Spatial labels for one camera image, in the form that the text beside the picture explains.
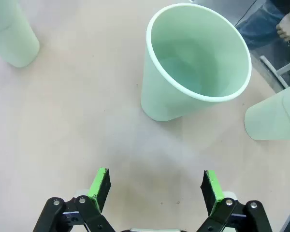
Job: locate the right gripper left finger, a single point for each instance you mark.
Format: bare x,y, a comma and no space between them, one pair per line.
97,191

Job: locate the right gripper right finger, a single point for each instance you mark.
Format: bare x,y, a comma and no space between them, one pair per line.
211,191

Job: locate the pale green plastic cup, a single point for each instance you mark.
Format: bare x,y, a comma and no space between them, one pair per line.
273,118
12,36
183,101

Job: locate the person's left hand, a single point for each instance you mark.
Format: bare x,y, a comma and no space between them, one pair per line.
287,26

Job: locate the person in black t-shirt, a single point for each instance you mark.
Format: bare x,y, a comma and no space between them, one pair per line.
258,26

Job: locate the grey metal floor frame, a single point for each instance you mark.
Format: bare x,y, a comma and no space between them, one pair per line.
279,71

